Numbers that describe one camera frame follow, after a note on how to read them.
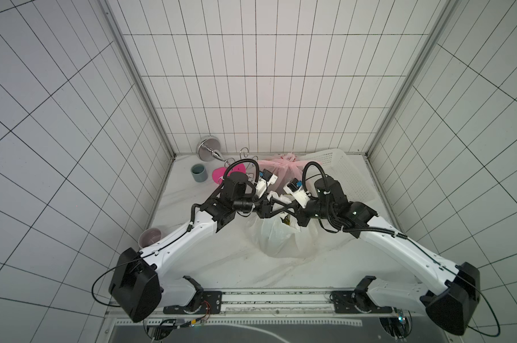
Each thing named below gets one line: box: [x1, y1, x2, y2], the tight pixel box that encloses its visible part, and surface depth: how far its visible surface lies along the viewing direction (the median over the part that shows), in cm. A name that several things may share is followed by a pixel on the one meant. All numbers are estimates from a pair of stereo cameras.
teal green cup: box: [190, 163, 208, 183], surface depth 108 cm
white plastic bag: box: [247, 190, 324, 258], surface depth 72 cm
